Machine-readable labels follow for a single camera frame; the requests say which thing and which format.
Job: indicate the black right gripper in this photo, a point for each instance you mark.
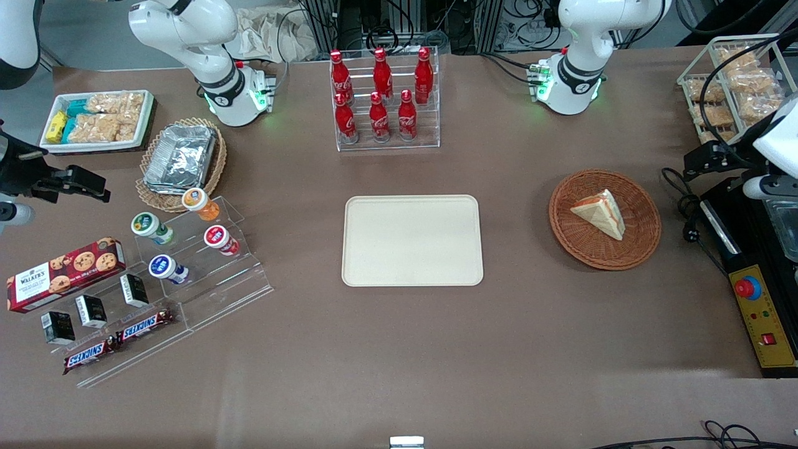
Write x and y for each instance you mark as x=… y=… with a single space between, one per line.
x=19 y=169

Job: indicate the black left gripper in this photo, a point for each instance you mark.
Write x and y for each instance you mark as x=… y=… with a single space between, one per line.
x=735 y=156

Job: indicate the triangular sandwich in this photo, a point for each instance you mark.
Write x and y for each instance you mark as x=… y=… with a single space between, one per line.
x=601 y=215

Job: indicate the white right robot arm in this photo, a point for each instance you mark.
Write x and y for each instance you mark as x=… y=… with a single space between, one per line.
x=187 y=31

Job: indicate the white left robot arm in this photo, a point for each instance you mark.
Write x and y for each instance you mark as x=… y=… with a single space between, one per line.
x=583 y=37

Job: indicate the light tan wicker basket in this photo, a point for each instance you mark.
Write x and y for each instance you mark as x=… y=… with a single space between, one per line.
x=156 y=199

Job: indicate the white rectangular snack tray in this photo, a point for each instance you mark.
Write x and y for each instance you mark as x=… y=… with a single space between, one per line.
x=142 y=128

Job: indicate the brown round wicker basket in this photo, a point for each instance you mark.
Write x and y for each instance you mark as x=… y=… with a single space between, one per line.
x=592 y=249

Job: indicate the beige plastic serving tray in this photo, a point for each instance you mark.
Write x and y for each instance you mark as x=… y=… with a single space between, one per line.
x=411 y=240

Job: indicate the clear fried snack packet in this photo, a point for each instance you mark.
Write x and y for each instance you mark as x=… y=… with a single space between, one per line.
x=739 y=58
x=707 y=90
x=714 y=115
x=754 y=81
x=760 y=107

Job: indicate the teal snack packet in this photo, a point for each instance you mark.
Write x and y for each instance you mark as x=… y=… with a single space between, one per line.
x=76 y=107
x=68 y=130

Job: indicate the yellow snack packet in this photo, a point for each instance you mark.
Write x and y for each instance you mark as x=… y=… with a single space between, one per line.
x=56 y=126

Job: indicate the clear rice cracker packet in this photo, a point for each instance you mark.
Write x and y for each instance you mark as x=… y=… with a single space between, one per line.
x=103 y=128
x=118 y=103

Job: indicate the green gum bottle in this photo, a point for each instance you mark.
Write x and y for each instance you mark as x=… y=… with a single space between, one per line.
x=144 y=224

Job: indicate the red Walkers cookie box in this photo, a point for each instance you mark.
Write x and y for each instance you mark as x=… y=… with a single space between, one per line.
x=62 y=274

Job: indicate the black countertop appliance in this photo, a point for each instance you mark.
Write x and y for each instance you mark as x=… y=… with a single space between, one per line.
x=748 y=243

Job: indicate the clear glass container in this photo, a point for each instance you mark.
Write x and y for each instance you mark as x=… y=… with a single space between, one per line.
x=784 y=231

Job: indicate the aluminium foil container stack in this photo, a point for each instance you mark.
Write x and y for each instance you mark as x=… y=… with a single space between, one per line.
x=181 y=159

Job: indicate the blue gum bottle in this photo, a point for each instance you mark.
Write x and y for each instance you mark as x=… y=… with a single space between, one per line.
x=161 y=266

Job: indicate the small black carton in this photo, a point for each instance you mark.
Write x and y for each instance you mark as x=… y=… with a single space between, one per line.
x=91 y=312
x=58 y=327
x=134 y=290

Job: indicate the orange gum bottle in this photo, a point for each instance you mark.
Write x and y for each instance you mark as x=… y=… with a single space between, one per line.
x=196 y=199

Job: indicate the red emergency stop button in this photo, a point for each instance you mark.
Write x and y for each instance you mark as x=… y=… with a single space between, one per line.
x=747 y=287

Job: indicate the red gum bottle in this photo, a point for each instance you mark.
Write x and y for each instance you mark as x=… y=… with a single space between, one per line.
x=215 y=237

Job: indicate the Snickers chocolate bar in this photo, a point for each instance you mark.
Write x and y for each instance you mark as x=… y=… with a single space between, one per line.
x=90 y=355
x=144 y=326

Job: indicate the black yellow control box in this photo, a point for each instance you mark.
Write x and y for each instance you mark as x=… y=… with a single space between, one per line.
x=764 y=318

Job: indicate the clear acrylic stepped riser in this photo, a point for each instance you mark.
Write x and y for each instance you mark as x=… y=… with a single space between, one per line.
x=156 y=343
x=243 y=293

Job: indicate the crumpled beige cloth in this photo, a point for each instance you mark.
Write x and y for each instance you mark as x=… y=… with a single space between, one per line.
x=262 y=34

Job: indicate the red Coca-Cola bottle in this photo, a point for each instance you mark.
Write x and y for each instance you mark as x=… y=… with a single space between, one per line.
x=340 y=75
x=346 y=121
x=379 y=120
x=382 y=73
x=424 y=75
x=407 y=118

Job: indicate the clear acrylic bottle rack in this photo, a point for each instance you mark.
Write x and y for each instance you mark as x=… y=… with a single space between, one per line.
x=389 y=145

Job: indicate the black aluminium equipment rack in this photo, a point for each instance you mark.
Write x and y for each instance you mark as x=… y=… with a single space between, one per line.
x=349 y=19

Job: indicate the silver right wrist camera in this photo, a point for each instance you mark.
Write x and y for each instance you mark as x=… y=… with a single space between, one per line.
x=15 y=214

